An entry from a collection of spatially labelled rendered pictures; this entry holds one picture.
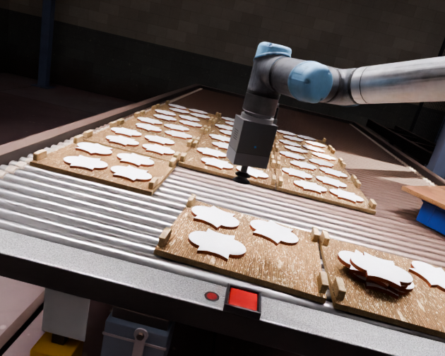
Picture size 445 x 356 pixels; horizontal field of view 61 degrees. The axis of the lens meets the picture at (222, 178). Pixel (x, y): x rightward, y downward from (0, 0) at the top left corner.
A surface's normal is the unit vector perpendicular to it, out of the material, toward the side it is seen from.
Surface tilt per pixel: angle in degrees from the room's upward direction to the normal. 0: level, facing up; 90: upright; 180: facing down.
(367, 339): 0
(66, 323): 90
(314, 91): 90
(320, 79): 90
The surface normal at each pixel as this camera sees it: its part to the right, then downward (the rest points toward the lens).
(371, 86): -0.80, 0.36
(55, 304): -0.11, 0.29
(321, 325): 0.22, -0.93
